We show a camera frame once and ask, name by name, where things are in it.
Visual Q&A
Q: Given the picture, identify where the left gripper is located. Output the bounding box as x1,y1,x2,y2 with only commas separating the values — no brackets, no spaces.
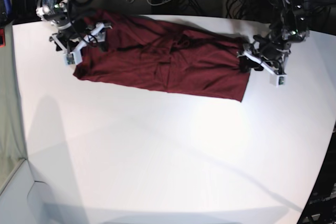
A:
237,44,290,74

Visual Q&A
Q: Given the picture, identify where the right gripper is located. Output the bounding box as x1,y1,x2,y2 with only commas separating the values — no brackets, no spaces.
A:
49,22,112,55

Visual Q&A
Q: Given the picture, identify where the dark red t-shirt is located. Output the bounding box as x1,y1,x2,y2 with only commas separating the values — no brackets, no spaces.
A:
73,10,249,102

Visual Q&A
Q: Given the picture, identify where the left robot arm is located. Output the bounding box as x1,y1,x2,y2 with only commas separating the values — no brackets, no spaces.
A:
237,0,309,76

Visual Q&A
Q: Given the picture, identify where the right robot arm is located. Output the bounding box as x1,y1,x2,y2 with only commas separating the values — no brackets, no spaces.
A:
36,0,112,65

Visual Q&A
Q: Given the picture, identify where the red box at left edge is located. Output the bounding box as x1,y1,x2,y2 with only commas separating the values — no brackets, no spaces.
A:
0,28,6,48

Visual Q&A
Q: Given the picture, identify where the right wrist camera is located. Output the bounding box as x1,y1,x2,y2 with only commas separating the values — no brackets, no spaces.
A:
64,51,82,66

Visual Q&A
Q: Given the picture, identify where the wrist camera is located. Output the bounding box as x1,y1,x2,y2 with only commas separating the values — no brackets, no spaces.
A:
64,51,82,66
270,74,287,87

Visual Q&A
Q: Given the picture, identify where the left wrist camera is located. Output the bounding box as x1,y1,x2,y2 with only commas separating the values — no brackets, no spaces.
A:
270,74,287,87

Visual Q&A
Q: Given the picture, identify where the blue handled tool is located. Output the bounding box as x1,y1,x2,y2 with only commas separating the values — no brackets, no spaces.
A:
3,0,12,16

